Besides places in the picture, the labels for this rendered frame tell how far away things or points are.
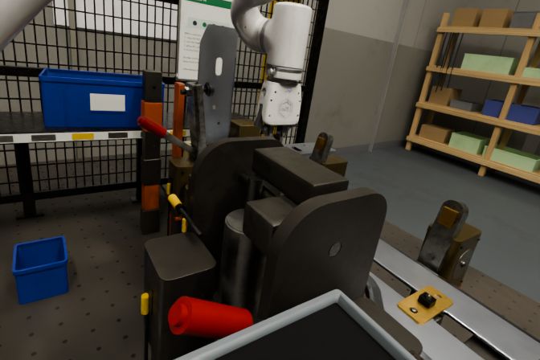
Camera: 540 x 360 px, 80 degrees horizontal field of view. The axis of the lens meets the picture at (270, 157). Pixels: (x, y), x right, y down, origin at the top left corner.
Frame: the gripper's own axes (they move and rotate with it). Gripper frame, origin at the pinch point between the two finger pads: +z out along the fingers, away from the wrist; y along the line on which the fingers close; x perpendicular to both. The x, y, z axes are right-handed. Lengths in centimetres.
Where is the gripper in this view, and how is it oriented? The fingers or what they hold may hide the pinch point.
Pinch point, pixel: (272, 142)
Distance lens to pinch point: 79.8
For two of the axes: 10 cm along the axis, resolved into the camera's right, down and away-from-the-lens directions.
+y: 8.2, -0.7, 5.7
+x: -5.5, -3.4, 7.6
